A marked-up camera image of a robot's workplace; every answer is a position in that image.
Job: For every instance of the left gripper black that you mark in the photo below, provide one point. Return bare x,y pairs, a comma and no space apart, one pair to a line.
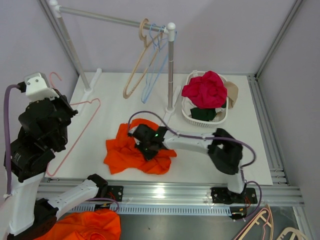
63,100

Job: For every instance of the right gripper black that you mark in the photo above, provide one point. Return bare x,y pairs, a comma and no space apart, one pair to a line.
149,155

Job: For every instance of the orange t shirt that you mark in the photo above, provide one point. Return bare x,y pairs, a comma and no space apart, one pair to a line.
122,154

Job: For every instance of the green and white t shirt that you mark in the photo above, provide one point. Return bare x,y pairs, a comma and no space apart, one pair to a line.
202,114

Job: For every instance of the magenta t shirt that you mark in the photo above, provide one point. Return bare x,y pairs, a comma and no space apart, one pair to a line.
206,92

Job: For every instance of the light blue wire hanger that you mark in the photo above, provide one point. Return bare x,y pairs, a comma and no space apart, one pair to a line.
150,80
167,38

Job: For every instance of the beige t shirt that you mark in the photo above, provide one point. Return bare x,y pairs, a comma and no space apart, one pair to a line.
232,93

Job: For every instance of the beige wooden hanger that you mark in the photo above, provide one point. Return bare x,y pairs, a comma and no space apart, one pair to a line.
146,44

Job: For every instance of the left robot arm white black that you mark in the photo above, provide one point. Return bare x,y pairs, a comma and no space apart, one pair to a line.
43,133

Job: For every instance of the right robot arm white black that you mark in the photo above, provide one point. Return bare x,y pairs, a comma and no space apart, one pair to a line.
223,150

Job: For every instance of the pink hanger on floor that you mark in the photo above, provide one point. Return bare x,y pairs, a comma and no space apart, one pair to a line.
263,219

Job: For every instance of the beige hanger on floor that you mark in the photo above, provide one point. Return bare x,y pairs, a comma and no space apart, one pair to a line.
294,234

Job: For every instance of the white perforated plastic basket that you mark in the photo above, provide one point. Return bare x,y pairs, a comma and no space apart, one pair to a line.
219,119

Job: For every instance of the orange cloth pile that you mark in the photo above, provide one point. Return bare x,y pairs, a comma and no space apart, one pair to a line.
103,224

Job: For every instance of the metal clothes rack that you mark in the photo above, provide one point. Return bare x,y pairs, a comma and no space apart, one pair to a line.
58,10

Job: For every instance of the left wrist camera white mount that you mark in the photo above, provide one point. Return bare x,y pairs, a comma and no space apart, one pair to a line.
36,87

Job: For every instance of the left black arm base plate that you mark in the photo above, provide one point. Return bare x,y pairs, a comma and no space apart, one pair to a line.
114,192

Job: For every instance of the slotted grey cable duct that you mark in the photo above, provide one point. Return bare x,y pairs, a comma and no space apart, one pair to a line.
179,210

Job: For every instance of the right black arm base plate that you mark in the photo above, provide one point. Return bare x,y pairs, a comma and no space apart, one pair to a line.
221,195

